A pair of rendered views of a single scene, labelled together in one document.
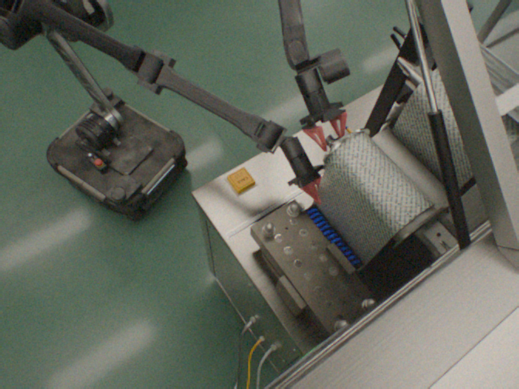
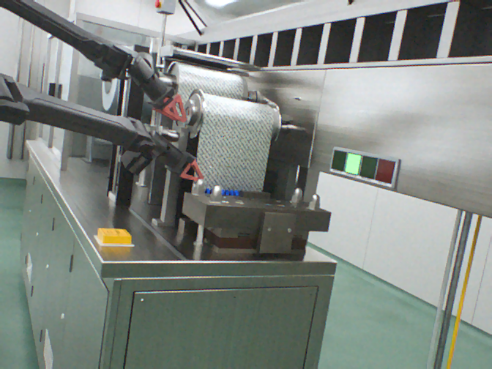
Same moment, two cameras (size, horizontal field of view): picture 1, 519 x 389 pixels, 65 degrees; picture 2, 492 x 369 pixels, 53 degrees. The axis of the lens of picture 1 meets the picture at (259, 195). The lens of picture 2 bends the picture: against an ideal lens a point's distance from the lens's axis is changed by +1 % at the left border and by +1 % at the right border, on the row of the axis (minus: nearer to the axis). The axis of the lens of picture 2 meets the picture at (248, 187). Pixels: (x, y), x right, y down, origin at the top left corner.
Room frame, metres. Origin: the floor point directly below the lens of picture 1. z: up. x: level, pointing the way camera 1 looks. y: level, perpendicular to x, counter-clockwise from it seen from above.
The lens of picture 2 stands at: (0.12, 1.18, 1.25)
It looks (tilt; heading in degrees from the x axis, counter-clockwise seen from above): 8 degrees down; 281
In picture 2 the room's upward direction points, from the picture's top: 9 degrees clockwise
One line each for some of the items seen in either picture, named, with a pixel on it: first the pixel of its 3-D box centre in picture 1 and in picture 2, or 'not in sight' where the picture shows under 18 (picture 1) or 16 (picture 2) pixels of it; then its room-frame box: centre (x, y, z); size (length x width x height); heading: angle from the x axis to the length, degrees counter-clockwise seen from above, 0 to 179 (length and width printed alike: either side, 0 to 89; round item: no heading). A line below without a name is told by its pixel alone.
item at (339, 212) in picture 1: (344, 221); (231, 168); (0.46, -0.24, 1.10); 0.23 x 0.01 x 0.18; 40
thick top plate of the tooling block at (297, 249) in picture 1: (313, 271); (258, 211); (0.35, -0.18, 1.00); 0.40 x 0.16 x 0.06; 40
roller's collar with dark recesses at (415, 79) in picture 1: (423, 81); (165, 83); (0.77, -0.38, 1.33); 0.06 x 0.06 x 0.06; 40
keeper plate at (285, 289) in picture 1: (289, 296); (277, 233); (0.28, -0.12, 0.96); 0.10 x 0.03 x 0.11; 40
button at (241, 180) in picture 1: (241, 180); (114, 236); (0.66, 0.06, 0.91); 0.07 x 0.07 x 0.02; 40
